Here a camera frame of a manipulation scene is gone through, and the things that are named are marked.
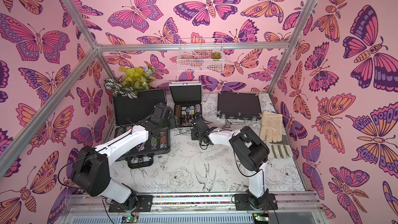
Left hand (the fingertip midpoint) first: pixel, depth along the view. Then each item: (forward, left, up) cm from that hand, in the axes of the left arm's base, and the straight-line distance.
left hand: (175, 119), depth 89 cm
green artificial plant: (+25, +25, +10) cm, 37 cm away
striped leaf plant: (+16, +36, +10) cm, 40 cm away
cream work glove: (+1, -59, -12) cm, 60 cm away
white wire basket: (+38, -11, +18) cm, 43 cm away
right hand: (-1, -11, -11) cm, 16 cm away
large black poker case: (+8, +32, -4) cm, 33 cm away
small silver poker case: (+21, -5, -4) cm, 22 cm away
